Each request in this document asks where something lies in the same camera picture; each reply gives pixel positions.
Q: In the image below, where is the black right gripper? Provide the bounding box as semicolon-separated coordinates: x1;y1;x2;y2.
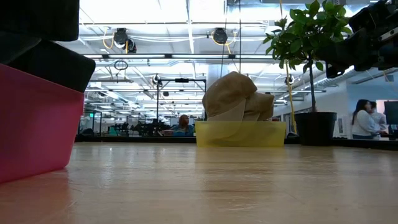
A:
315;0;398;79

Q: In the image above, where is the person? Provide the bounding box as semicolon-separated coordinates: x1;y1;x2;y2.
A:
350;98;379;140
170;114;196;138
369;101;389;135

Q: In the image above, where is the green potted plant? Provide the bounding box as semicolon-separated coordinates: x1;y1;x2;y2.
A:
262;0;354;147

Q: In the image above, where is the black computer monitor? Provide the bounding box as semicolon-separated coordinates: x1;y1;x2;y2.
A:
384;100;398;126

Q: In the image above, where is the yellow plastic tray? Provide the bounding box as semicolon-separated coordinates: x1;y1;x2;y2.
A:
195;120;287;148

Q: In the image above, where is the red plastic tray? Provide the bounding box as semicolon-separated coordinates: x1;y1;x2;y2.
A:
0;63;85;184

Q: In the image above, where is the black gantry frame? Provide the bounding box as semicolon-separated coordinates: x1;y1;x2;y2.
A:
156;77;208;121

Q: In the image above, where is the hanging black cable loop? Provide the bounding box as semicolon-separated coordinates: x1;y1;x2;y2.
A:
113;59;129;71

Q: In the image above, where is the black aluminium table frame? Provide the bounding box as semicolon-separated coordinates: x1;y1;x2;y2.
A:
74;135;398;152

